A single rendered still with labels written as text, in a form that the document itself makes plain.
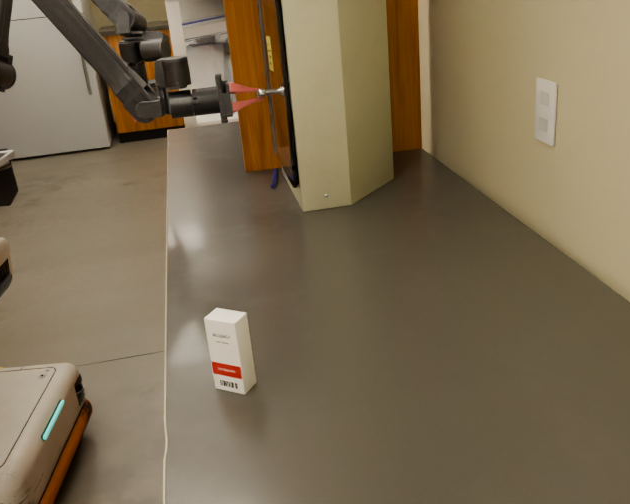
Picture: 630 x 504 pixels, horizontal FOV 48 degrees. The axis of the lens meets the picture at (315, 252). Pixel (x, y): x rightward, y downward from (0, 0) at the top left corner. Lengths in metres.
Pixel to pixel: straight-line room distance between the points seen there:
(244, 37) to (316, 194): 0.49
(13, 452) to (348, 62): 1.38
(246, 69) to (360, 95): 0.39
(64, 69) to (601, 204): 5.59
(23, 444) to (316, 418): 1.40
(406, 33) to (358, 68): 0.39
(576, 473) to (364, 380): 0.29
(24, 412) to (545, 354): 1.68
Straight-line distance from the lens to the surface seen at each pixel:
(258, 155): 1.89
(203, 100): 1.55
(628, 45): 1.16
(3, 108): 6.59
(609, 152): 1.22
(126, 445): 2.53
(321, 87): 1.50
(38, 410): 2.31
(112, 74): 1.58
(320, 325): 1.09
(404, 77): 1.93
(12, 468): 2.12
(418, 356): 1.00
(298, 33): 1.48
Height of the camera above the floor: 1.47
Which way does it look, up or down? 23 degrees down
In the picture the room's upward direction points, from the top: 5 degrees counter-clockwise
